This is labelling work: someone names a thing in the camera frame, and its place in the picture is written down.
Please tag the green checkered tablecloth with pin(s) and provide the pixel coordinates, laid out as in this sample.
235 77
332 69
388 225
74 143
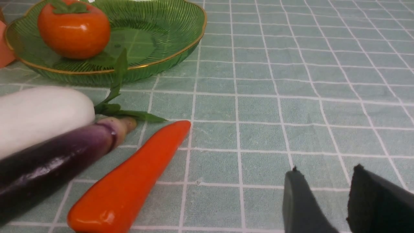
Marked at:
322 85

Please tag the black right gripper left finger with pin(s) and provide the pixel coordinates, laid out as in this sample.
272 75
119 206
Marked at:
300 210

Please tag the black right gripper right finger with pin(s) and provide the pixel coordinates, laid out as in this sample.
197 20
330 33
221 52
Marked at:
376 205

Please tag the green glass leaf plate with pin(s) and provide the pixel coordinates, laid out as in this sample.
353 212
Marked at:
157 35

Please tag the purple eggplant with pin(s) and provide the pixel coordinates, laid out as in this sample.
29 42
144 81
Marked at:
32 175

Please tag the white eggplant with green leaves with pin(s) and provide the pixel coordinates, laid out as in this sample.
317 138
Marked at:
35 115

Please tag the orange foam cube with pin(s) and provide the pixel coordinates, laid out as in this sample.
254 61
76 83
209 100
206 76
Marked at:
6 55

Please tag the orange persimmon with green leaves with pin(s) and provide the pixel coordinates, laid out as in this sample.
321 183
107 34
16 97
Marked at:
74 29

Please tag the red orange chili pepper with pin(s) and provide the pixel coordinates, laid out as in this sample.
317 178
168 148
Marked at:
112 204

